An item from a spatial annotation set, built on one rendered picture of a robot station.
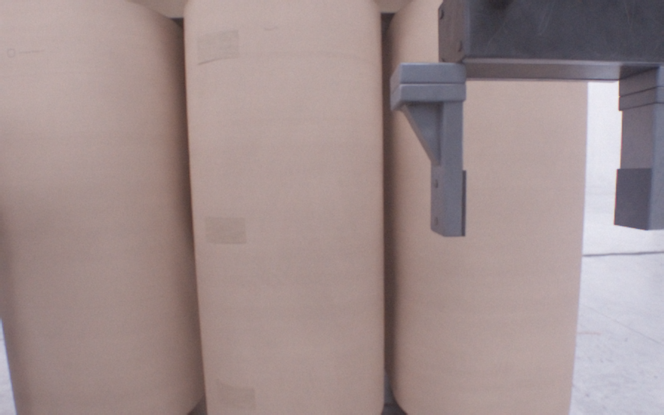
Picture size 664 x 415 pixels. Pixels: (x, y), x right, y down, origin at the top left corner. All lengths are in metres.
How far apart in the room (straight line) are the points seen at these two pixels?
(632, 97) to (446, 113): 0.14
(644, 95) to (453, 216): 0.15
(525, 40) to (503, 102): 0.47
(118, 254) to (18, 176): 0.23
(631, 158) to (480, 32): 0.14
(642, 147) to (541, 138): 0.45
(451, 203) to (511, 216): 0.49
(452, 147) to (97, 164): 0.65
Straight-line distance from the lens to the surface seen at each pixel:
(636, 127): 0.30
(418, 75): 0.21
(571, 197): 0.78
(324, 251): 0.62
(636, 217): 0.29
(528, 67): 0.25
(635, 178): 0.29
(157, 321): 0.80
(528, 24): 0.23
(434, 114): 0.22
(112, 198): 0.74
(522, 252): 0.72
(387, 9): 0.83
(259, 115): 0.63
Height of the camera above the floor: 0.73
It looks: 5 degrees down
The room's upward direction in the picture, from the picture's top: 1 degrees counter-clockwise
